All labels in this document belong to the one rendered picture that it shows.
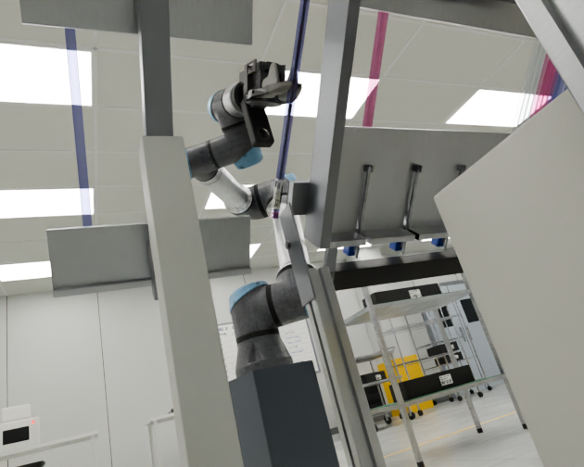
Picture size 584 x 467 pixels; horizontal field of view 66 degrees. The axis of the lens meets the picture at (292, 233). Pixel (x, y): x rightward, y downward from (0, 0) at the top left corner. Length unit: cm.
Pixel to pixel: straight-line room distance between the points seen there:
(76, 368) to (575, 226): 717
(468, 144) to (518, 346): 55
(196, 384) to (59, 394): 680
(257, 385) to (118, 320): 650
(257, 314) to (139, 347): 631
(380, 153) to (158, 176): 39
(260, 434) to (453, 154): 73
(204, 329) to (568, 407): 38
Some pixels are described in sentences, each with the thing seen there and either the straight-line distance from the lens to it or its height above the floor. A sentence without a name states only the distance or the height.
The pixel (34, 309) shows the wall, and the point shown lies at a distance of 764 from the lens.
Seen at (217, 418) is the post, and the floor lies 45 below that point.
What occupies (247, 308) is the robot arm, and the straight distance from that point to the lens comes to 118.
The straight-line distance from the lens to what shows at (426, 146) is 89.
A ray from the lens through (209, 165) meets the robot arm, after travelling 114.
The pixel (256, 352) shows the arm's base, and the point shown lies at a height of 60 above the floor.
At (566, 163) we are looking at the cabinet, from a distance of 44.
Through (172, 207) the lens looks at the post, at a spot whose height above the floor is 72.
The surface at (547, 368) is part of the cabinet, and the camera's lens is 47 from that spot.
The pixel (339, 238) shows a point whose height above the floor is 69.
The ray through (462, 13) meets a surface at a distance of 90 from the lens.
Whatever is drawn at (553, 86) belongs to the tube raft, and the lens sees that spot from 113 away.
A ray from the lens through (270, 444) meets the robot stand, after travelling 109.
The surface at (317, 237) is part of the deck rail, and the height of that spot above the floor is 70.
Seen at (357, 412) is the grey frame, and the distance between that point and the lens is 71.
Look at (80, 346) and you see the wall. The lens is 744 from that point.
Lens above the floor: 43
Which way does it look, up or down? 22 degrees up
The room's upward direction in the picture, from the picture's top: 15 degrees counter-clockwise
